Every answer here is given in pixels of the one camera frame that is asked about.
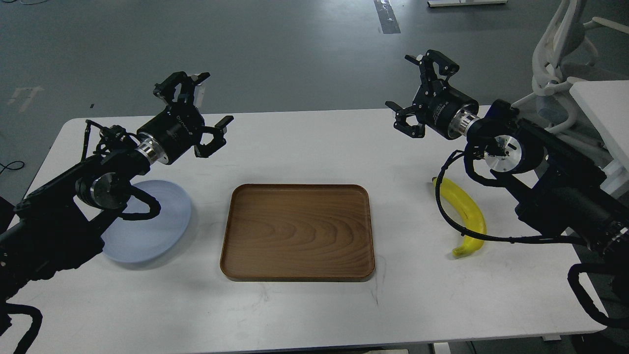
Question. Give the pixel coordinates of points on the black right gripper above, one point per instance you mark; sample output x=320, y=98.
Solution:
x=436, y=103

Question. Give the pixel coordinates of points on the white office chair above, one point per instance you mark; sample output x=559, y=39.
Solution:
x=563, y=57

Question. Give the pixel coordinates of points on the light blue plate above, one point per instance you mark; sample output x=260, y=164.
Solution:
x=139, y=241

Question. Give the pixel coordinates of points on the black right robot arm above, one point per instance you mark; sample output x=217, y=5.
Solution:
x=557, y=188

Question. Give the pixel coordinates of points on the yellow banana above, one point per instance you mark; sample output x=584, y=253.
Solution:
x=470, y=213

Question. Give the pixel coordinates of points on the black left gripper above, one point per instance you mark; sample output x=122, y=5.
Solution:
x=179, y=126

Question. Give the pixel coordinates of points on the brown wooden tray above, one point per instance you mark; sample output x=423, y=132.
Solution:
x=299, y=233

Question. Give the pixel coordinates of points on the white side desk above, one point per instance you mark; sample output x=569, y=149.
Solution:
x=606, y=104

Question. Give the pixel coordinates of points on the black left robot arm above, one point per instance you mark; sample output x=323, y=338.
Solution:
x=61, y=224

